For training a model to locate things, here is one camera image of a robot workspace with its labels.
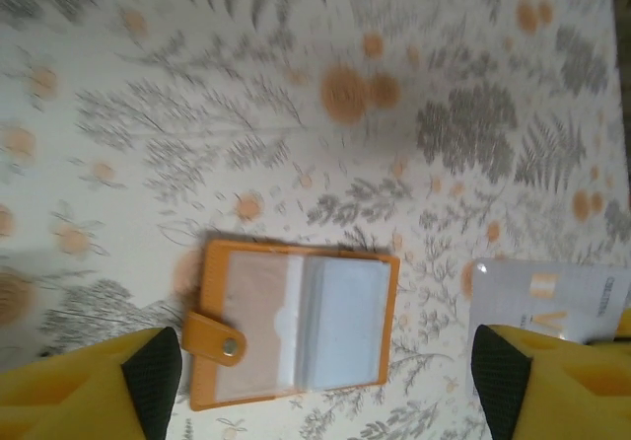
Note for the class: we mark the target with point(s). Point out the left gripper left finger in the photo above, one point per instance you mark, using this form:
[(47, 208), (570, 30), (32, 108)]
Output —
[(89, 400)]

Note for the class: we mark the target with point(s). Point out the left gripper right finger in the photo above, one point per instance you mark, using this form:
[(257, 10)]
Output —
[(567, 395)]

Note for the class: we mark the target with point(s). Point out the white printed card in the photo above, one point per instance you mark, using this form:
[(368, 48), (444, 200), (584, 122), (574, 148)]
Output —
[(532, 292)]

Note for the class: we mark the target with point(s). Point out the orange leather card holder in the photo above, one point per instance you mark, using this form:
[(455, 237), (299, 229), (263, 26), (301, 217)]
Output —
[(345, 321)]

